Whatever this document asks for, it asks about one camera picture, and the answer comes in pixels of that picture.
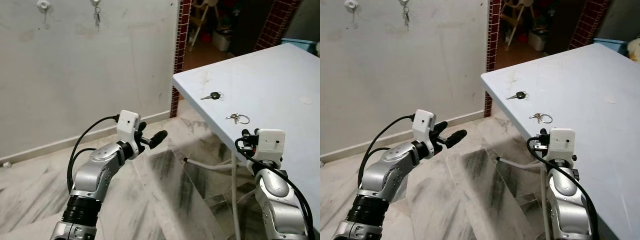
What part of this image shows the pale blue plastic table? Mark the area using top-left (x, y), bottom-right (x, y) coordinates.
top-left (171, 43), bottom-right (321, 231)
top-left (480, 43), bottom-right (640, 236)

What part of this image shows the white metal table leg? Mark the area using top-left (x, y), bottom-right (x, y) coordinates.
top-left (230, 150), bottom-right (242, 240)

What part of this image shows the white pot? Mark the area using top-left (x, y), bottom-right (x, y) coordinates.
top-left (212, 30), bottom-right (234, 52)
top-left (530, 29), bottom-right (549, 52)

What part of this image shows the red brick tiled pillar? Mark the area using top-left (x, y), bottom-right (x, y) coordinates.
top-left (169, 0), bottom-right (194, 119)
top-left (483, 0), bottom-right (504, 119)

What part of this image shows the blue box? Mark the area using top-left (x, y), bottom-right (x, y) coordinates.
top-left (281, 37), bottom-right (319, 56)
top-left (593, 37), bottom-right (631, 56)

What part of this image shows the wooden chair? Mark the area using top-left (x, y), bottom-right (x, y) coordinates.
top-left (192, 0), bottom-right (222, 49)
top-left (501, 0), bottom-right (532, 51)

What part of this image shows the pale yellow plush toy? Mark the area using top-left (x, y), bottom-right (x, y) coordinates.
top-left (627, 38), bottom-right (640, 64)

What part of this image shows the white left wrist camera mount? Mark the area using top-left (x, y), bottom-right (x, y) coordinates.
top-left (412, 109), bottom-right (438, 151)
top-left (116, 110), bottom-right (142, 151)

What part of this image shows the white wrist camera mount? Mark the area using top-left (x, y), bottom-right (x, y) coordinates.
top-left (252, 129), bottom-right (286, 168)
top-left (545, 128), bottom-right (577, 168)
top-left (412, 109), bottom-right (438, 151)
top-left (116, 110), bottom-right (142, 151)

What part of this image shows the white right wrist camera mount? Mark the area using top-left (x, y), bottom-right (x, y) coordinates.
top-left (252, 129), bottom-right (286, 168)
top-left (545, 128), bottom-right (577, 168)

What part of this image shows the short black left arm cable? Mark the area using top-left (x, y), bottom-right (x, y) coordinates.
top-left (70, 147), bottom-right (97, 173)
top-left (362, 146), bottom-right (396, 173)

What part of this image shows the slanted red brick tiled wall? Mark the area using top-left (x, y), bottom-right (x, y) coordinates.
top-left (254, 0), bottom-right (302, 52)
top-left (569, 0), bottom-right (614, 51)

